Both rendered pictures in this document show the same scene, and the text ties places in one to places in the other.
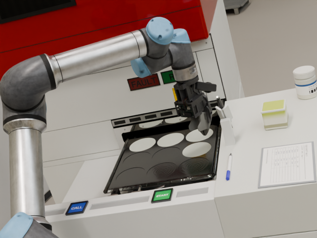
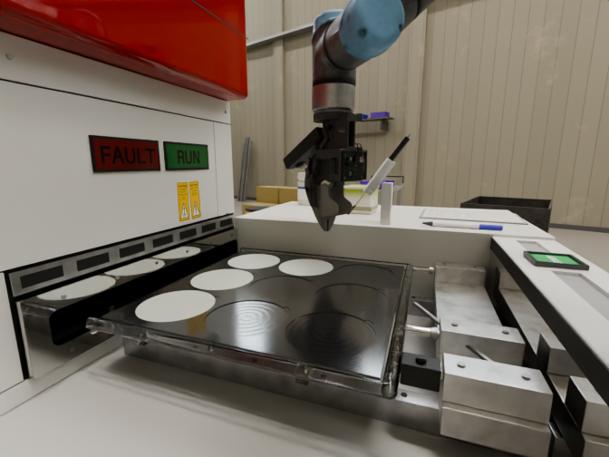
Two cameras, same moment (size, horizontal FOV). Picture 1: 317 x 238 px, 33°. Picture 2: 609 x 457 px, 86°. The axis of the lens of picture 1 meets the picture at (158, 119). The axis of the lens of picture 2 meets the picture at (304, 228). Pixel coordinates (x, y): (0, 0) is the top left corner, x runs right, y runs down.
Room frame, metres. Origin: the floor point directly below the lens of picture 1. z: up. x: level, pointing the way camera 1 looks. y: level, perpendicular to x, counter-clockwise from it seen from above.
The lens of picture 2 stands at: (1.59, 0.49, 1.09)
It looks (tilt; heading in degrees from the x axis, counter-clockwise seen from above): 11 degrees down; 274
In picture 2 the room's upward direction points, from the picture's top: straight up
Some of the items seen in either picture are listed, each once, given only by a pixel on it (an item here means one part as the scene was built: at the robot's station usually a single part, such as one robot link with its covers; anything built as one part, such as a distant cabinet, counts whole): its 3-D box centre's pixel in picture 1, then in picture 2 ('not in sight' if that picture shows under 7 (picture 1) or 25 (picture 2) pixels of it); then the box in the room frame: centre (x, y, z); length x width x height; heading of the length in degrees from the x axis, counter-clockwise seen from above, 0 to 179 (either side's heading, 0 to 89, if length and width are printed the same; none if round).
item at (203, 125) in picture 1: (202, 125); (339, 207); (1.57, -0.13, 1.01); 0.06 x 0.03 x 0.09; 135
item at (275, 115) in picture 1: (275, 114); (361, 199); (1.51, -0.35, 1.00); 0.07 x 0.07 x 0.07; 69
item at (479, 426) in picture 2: not in sight; (468, 331); (1.40, 0.06, 0.87); 0.36 x 0.08 x 0.03; 74
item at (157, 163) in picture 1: (166, 155); (282, 288); (1.66, 0.01, 0.90); 0.34 x 0.34 x 0.01; 74
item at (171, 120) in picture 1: (171, 129); (167, 277); (1.87, -0.03, 0.89); 0.44 x 0.02 x 0.10; 74
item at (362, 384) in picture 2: (117, 163); (213, 350); (1.71, 0.18, 0.90); 0.37 x 0.01 x 0.01; 164
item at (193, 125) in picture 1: (195, 124); (327, 209); (1.59, -0.11, 1.01); 0.06 x 0.03 x 0.09; 135
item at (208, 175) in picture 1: (158, 183); (403, 306); (1.49, 0.06, 0.90); 0.38 x 0.01 x 0.01; 74
